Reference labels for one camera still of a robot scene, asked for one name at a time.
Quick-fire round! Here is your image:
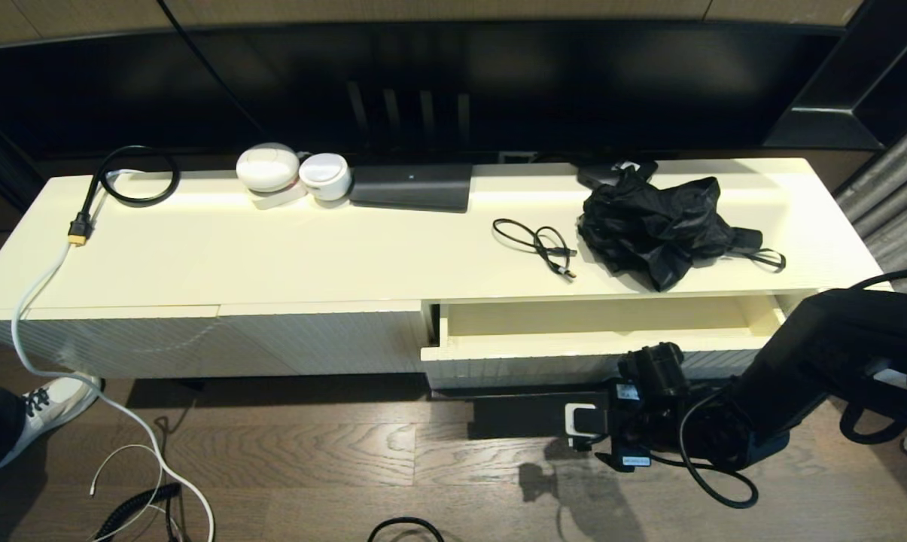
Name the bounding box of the grey curtain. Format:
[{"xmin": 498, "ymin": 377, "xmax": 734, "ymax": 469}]
[{"xmin": 833, "ymin": 105, "xmax": 907, "ymax": 467}]

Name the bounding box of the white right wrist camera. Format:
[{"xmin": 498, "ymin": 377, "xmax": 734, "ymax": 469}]
[{"xmin": 565, "ymin": 403, "xmax": 601, "ymax": 439}]

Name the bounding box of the thin white charging cable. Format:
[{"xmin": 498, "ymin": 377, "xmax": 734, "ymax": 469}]
[{"xmin": 90, "ymin": 444, "xmax": 172, "ymax": 542}]

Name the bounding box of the thin black hanging cable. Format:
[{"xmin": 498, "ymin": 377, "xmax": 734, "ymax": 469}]
[{"xmin": 156, "ymin": 0, "xmax": 269, "ymax": 140}]

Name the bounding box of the white flat device base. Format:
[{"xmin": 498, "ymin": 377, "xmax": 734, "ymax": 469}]
[{"xmin": 246, "ymin": 181, "xmax": 309, "ymax": 210}]

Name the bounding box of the small black glossy device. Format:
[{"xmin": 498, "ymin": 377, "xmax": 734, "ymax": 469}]
[{"xmin": 576, "ymin": 160, "xmax": 659, "ymax": 190}]

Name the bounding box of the black cable with connector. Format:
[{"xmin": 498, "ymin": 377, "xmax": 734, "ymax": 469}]
[{"xmin": 367, "ymin": 516, "xmax": 446, "ymax": 542}]

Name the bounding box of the black flat set-top box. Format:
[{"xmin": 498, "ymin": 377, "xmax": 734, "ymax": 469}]
[{"xmin": 348, "ymin": 163, "xmax": 474, "ymax": 214}]

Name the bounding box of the black coiled cable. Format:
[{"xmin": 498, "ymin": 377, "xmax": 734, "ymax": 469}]
[{"xmin": 92, "ymin": 482, "xmax": 184, "ymax": 542}]

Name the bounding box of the black HDMI cable yellow tip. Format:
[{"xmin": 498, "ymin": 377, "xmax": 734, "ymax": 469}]
[{"xmin": 67, "ymin": 145, "xmax": 181, "ymax": 248}]

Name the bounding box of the cream tv cabinet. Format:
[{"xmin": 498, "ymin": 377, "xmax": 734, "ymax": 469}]
[{"xmin": 0, "ymin": 157, "xmax": 894, "ymax": 392}]

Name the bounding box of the thin black USB cable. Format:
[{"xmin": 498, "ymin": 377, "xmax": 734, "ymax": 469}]
[{"xmin": 492, "ymin": 218, "xmax": 579, "ymax": 281}]

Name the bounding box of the black television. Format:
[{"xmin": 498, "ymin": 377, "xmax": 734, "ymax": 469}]
[{"xmin": 0, "ymin": 19, "xmax": 857, "ymax": 163}]

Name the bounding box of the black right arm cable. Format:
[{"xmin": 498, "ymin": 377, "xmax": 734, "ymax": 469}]
[{"xmin": 675, "ymin": 388, "xmax": 761, "ymax": 510}]

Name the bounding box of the black wall shelf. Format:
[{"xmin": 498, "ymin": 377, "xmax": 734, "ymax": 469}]
[{"xmin": 762, "ymin": 0, "xmax": 907, "ymax": 151}]

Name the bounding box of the small white round device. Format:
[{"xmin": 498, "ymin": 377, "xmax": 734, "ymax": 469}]
[{"xmin": 299, "ymin": 153, "xmax": 352, "ymax": 202}]

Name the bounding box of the white sneaker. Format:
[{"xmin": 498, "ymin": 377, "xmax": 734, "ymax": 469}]
[{"xmin": 0, "ymin": 374, "xmax": 102, "ymax": 471}]

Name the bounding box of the black folding umbrella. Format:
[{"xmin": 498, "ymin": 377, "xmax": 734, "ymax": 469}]
[{"xmin": 576, "ymin": 167, "xmax": 787, "ymax": 293}]

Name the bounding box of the large white round device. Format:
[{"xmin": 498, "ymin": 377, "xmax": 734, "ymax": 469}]
[{"xmin": 235, "ymin": 143, "xmax": 301, "ymax": 193}]

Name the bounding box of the thick white power cable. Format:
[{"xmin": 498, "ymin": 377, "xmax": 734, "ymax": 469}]
[{"xmin": 11, "ymin": 242, "xmax": 217, "ymax": 542}]

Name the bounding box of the white fluted drawer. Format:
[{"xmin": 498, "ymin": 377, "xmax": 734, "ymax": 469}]
[{"xmin": 421, "ymin": 294, "xmax": 789, "ymax": 391}]

